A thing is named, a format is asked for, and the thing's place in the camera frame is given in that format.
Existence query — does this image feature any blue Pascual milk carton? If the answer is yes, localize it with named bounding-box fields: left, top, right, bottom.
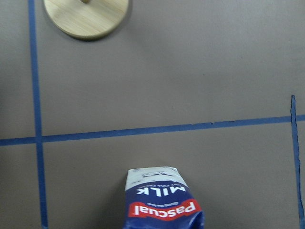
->
left=123, top=167, right=205, bottom=229

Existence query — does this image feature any wooden mug tree stand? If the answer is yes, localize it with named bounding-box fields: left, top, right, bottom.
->
left=43, top=0, right=130, bottom=40

